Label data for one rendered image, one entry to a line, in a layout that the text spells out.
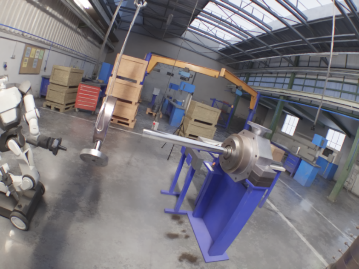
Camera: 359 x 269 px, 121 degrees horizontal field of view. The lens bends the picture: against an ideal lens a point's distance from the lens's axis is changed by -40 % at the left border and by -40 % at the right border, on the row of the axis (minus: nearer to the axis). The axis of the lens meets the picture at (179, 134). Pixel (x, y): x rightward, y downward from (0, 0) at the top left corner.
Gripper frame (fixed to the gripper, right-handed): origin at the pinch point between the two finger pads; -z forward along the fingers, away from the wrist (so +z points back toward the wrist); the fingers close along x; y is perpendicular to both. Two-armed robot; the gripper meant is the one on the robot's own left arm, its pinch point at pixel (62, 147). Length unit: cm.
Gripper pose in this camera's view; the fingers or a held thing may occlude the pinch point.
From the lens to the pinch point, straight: 120.6
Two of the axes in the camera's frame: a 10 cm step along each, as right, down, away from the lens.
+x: -0.4, 8.3, -5.6
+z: -8.8, -2.9, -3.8
